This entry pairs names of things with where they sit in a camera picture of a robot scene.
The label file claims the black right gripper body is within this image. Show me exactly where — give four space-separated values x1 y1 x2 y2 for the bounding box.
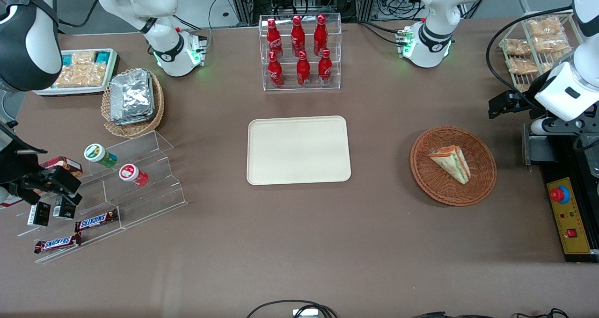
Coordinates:
0 125 48 190

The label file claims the triangle sandwich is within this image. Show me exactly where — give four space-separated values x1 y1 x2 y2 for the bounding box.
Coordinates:
429 145 471 185

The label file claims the white snack tray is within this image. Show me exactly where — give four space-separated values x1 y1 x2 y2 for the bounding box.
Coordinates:
33 48 120 97

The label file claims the light tan wicker basket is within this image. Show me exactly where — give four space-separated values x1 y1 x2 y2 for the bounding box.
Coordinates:
101 68 165 138

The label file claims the brown round wicker basket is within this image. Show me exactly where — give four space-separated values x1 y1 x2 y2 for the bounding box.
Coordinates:
410 126 497 207

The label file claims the beige rectangular tray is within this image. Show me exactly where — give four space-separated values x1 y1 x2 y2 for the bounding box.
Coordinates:
247 116 352 186

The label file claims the small black box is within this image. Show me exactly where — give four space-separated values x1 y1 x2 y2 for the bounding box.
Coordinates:
52 195 77 220
27 201 51 228

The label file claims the dark red chocolate box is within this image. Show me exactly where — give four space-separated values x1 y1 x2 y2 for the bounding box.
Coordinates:
40 156 83 178

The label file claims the clear bag of pastries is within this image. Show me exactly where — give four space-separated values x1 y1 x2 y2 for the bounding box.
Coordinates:
533 35 572 55
507 58 539 75
504 38 532 57
526 16 564 37

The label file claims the brown snickers bar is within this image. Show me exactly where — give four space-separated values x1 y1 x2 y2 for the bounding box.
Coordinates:
34 232 83 254
75 209 119 233

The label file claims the green tube white lid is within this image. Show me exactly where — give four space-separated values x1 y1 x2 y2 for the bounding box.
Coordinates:
84 143 118 169

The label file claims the grey metal plate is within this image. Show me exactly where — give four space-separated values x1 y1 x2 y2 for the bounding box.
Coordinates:
522 123 560 167

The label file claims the red tube white lid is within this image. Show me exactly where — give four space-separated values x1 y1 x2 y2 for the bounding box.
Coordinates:
118 163 149 187

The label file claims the clear acrylic step stand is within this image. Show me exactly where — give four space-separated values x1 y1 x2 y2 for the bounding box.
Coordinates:
16 130 189 265

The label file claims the silver foil packet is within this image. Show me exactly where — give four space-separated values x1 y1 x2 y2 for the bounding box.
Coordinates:
110 69 155 118
112 108 156 126

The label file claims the black control box yellow panel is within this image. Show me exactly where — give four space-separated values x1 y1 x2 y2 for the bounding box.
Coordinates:
538 135 599 263

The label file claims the red cola bottle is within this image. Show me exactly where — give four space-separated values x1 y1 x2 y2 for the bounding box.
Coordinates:
268 51 285 87
297 51 311 87
291 15 306 58
314 14 328 57
267 18 284 59
318 48 333 86

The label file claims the clear acrylic bottle rack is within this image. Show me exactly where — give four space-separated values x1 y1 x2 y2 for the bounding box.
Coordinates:
259 13 342 92

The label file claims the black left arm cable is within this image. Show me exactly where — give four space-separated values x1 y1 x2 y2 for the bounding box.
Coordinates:
486 7 576 117

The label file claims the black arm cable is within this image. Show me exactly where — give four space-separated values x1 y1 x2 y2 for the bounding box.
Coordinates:
56 0 114 29
486 7 576 117

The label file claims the white wire rack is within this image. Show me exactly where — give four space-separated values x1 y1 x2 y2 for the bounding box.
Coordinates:
498 12 585 92

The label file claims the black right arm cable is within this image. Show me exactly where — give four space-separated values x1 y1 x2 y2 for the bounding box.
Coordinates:
56 0 114 29

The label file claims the black cable bundle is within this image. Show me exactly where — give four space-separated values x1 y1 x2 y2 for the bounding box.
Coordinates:
412 308 570 318

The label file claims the black looped cable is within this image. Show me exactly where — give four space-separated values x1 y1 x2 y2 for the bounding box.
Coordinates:
246 300 338 318

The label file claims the aluminium frame rack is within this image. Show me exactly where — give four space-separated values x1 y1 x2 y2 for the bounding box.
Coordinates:
225 0 380 26

